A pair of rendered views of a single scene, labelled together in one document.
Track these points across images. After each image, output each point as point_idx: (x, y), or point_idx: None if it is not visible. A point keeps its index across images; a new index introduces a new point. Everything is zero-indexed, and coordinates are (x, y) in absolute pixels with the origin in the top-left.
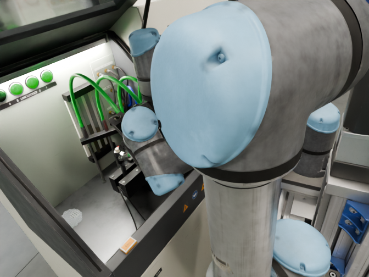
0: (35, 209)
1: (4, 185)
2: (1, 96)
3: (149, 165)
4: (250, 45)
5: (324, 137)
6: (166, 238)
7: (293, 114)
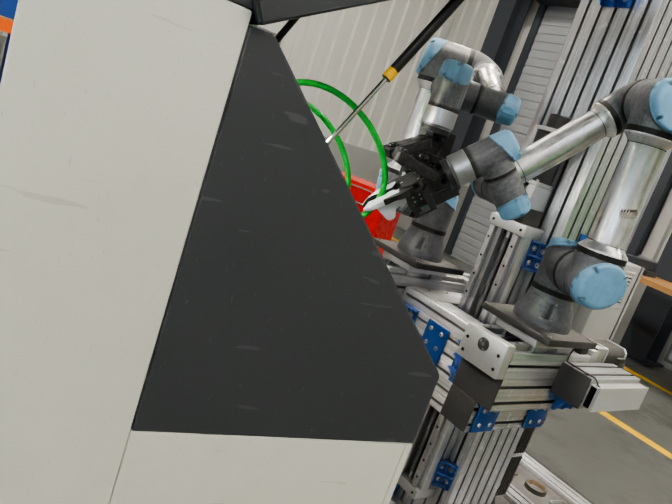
0: (386, 268)
1: (270, 253)
2: None
3: (521, 184)
4: None
5: (452, 215)
6: None
7: None
